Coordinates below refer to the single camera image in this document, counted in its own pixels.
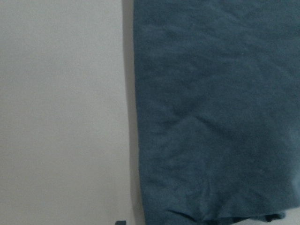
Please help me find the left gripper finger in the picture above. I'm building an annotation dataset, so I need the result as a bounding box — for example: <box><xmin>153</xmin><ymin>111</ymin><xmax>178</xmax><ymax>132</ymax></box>
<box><xmin>115</xmin><ymin>220</ymin><xmax>126</xmax><ymax>225</ymax></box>

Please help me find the black printed t-shirt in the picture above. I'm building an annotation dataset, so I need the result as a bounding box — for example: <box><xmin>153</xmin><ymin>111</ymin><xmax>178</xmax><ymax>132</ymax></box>
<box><xmin>133</xmin><ymin>0</ymin><xmax>300</xmax><ymax>225</ymax></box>

